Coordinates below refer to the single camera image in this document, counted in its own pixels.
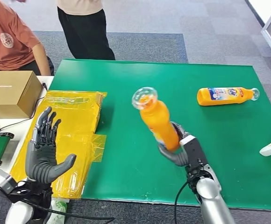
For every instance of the green table mat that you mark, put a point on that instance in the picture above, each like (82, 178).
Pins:
(196, 148)

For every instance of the orange bottle with clear cap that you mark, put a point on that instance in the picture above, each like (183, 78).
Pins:
(219, 96)
(159, 120)

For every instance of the brown cardboard box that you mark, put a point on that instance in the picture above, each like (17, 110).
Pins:
(9, 95)

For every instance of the person seated at table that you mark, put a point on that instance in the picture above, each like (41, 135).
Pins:
(7, 40)

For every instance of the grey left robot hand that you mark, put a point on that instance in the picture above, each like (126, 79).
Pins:
(41, 160)

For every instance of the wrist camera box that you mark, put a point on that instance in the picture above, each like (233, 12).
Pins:
(0, 181)
(194, 151)

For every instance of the white green plastic bag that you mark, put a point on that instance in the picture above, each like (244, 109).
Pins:
(58, 210)

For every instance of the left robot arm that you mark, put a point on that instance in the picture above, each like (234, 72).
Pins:
(18, 213)

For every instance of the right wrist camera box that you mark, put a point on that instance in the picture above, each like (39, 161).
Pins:
(194, 151)

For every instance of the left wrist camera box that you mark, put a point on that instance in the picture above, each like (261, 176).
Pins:
(0, 181)

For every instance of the person standing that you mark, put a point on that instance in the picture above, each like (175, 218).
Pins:
(86, 34)

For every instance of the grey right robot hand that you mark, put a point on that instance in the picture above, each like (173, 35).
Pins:
(177, 159)

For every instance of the yellow taped flat cardboard box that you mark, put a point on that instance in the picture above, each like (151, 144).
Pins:
(76, 123)

